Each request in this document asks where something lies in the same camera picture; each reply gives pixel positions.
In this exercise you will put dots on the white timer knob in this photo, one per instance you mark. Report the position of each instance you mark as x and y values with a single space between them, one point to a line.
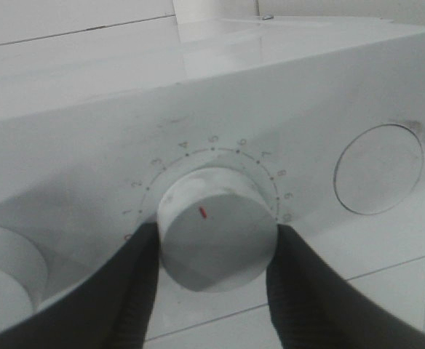
216 230

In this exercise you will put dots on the round white door button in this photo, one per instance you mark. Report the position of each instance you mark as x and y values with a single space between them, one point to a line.
378 169

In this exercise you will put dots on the white microwave oven body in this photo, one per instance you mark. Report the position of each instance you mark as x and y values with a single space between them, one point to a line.
96 127

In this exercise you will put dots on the upper white power knob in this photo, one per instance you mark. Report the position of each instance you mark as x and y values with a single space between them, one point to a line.
23 277

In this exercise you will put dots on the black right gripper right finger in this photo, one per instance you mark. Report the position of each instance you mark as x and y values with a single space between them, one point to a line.
311 306

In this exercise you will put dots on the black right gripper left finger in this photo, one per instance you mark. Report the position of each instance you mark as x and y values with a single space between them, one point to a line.
111 309

